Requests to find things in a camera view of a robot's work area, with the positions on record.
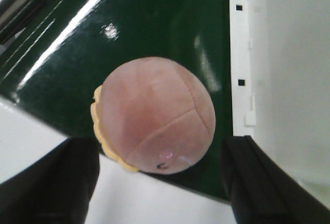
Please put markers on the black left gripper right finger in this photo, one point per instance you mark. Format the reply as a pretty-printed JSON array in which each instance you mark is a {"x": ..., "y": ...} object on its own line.
[{"x": 260, "y": 191}]

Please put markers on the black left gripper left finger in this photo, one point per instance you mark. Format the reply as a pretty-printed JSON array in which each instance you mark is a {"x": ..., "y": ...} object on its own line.
[{"x": 55, "y": 189}]

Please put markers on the pink round plush toy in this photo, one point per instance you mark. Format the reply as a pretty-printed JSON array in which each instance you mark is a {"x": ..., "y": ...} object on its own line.
[{"x": 153, "y": 115}]

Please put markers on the white plastic tote box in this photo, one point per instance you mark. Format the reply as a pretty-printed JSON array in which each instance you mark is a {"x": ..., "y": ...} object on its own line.
[{"x": 279, "y": 58}]

